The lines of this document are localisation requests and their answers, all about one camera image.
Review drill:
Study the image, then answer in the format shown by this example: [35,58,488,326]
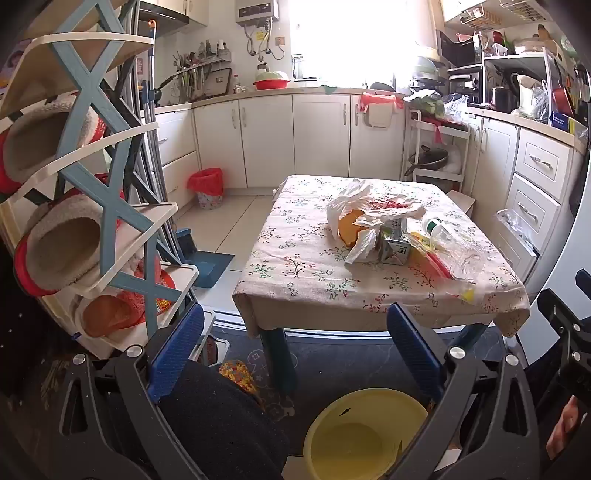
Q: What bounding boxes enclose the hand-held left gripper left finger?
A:
[60,302,206,480]

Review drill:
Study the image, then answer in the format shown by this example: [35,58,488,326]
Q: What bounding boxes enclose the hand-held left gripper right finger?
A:
[387,302,541,480]

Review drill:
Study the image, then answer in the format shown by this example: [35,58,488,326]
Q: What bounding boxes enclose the red yellow wrapper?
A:
[406,231,476,303]

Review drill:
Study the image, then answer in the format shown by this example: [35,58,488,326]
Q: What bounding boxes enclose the crushed milk carton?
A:
[375,217,413,265]

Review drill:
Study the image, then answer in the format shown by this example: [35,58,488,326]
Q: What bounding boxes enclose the clear plastic bottle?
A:
[421,216,486,280]

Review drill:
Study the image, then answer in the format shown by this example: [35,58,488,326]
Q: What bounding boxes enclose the yellow plastic basin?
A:
[302,388,430,480]

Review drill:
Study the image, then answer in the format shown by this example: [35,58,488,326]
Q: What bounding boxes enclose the large orange peel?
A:
[338,209,370,245]

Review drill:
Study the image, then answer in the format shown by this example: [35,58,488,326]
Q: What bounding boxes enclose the white plastic bag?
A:
[325,178,428,265]

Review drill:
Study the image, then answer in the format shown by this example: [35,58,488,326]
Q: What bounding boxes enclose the person's right hand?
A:
[546,396,583,459]

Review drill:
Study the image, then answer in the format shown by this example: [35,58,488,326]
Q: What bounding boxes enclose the colourful patterned slipper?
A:
[218,360,266,409]

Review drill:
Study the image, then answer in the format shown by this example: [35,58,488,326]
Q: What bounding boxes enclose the red mesh slipper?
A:
[117,265,176,324]

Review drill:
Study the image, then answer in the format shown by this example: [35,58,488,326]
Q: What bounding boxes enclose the dark printed floor mat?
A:
[203,325,509,462]

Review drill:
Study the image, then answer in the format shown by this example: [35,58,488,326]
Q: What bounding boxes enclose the brown-lined slipper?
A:
[76,293,144,340]

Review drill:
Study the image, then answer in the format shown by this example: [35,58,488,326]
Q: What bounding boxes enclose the person's left leg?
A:
[159,362,291,480]

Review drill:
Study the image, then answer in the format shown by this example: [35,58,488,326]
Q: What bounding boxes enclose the clear plastic bag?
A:
[496,209,539,254]

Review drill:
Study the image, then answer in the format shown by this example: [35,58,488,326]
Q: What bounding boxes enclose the blue dustpan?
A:
[175,227,236,291]

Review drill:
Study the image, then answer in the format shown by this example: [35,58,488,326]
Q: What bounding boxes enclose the table with floral cloth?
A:
[232,174,532,337]

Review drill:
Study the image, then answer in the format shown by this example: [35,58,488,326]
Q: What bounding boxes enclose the red fleece-lined slipper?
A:
[0,95,109,195]
[13,191,125,297]

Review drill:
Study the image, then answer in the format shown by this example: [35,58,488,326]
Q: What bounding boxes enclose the blue box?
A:
[549,111,578,132]

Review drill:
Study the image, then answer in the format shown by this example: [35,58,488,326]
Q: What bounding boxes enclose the bin with red liner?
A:
[187,167,225,210]

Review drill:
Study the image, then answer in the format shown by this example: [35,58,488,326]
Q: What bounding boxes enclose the red pot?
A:
[551,85,575,118]

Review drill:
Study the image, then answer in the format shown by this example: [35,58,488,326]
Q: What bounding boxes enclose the white rolling cart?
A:
[404,108,471,192]

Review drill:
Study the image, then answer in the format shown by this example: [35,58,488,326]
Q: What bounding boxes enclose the white kettle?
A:
[516,74,546,116]

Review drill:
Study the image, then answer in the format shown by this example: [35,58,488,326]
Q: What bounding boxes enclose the black wok with lid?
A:
[404,145,450,176]

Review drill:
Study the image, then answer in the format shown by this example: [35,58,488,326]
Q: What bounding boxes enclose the black toaster oven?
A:
[447,65,485,100]

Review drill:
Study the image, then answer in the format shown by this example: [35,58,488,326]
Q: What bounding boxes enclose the countertop appliance shelf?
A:
[482,52,561,112]

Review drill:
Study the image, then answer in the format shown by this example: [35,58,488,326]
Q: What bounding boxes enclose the white kitchen cabinets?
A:
[148,88,591,282]

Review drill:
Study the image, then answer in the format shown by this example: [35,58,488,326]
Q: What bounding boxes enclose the bag of green vegetables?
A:
[404,89,446,118]

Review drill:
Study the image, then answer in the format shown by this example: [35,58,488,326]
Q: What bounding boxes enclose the white hanging bin red bag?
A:
[358,92,404,128]

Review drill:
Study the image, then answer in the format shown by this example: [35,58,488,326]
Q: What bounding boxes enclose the black frying pan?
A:
[152,74,178,104]

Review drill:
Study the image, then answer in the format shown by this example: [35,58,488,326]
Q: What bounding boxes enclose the black microwave oven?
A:
[436,30,483,68]

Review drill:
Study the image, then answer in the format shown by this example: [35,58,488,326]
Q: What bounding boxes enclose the red basin with green lid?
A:
[252,69,291,90]

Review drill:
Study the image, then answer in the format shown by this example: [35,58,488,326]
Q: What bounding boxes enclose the white and blue shoe rack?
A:
[0,0,218,365]

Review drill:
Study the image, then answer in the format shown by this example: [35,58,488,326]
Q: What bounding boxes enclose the grey folded metal rack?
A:
[117,0,185,268]

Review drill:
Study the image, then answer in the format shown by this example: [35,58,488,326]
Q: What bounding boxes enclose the smartphone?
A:
[0,39,33,86]

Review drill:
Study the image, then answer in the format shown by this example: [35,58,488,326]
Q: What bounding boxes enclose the range hood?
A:
[139,0,191,33]

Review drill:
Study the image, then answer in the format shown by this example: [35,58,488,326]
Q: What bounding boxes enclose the wall utensil rack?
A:
[171,41,232,104]

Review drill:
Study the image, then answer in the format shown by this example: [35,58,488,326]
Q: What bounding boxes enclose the wall water heater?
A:
[235,0,280,24]

